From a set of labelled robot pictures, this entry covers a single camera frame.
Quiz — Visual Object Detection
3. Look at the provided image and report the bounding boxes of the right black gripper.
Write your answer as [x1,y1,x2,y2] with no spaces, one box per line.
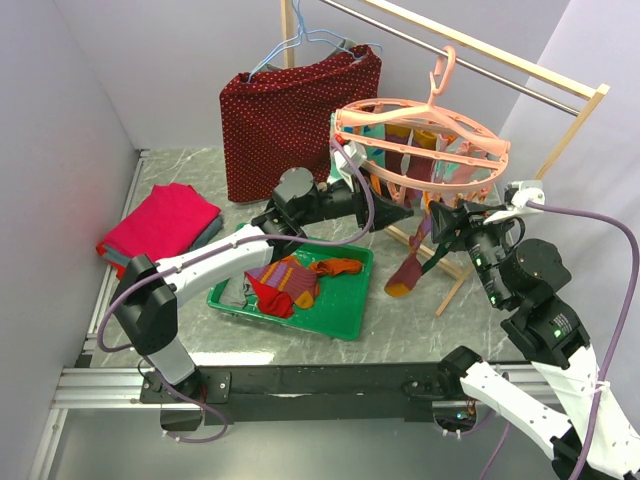
[424,196,512,304]

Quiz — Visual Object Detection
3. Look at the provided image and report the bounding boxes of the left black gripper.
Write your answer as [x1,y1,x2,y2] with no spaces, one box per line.
[296,164,414,233]

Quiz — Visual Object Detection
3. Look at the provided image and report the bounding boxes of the maroon yellow striped sock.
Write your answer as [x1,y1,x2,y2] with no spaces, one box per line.
[384,213,432,298]

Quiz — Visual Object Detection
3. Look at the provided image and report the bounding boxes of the pink round clip hanger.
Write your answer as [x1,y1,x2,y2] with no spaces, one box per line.
[329,45,512,206]

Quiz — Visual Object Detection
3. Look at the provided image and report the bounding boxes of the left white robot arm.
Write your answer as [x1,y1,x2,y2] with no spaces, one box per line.
[105,168,413,402]

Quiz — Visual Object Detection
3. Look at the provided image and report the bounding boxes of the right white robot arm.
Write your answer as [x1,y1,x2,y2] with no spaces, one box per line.
[430,201,639,479]

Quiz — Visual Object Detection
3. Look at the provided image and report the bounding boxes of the maroon purple hanging sock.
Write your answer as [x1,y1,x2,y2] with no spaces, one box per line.
[384,124,441,186]

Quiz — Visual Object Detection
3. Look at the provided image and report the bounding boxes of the teal patterned hanging sock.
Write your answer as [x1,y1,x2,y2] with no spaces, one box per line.
[349,122,389,171]

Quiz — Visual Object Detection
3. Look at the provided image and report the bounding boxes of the orange sock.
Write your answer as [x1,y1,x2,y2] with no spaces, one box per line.
[309,258,363,277]

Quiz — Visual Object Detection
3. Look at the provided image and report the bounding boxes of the green plastic tray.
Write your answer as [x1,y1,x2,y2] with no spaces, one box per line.
[207,245,374,341]

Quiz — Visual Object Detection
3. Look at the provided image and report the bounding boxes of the dark red dotted garment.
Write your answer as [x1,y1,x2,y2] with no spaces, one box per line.
[219,45,382,203]

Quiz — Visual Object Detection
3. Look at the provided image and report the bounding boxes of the red sock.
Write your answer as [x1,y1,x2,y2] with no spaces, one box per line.
[248,276,294,319]

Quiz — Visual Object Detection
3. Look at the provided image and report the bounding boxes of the grey white sock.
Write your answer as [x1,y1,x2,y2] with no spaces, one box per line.
[219,276,254,309]

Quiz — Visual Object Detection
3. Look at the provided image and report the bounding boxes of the black base crossbar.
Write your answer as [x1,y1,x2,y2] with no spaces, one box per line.
[140,362,489,436]

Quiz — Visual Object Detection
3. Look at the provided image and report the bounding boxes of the wooden clothes rack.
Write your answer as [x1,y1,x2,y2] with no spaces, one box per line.
[278,0,611,318]

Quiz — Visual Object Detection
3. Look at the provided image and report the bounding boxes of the folded pink cloth stack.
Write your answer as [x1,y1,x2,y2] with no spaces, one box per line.
[96,183,223,277]

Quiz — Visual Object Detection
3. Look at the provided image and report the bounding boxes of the metal hanging rod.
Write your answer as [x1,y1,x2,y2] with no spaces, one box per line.
[319,0,581,117]

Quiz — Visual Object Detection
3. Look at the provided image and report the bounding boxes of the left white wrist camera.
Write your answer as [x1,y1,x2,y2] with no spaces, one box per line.
[327,141,367,190]

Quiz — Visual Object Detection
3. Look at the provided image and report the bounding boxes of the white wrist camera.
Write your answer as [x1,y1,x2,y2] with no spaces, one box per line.
[327,141,367,190]
[483,180,545,225]

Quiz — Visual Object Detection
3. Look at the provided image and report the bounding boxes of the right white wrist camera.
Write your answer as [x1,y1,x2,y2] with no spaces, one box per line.
[483,180,545,225]

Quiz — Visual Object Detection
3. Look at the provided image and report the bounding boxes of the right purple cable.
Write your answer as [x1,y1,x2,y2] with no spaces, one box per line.
[479,200,640,480]

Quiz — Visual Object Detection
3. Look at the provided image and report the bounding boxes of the blue wire hanger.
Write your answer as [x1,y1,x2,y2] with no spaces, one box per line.
[247,1,358,82]

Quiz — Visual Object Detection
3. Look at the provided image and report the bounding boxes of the aluminium frame rail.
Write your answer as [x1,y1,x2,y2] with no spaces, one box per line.
[27,148,201,480]

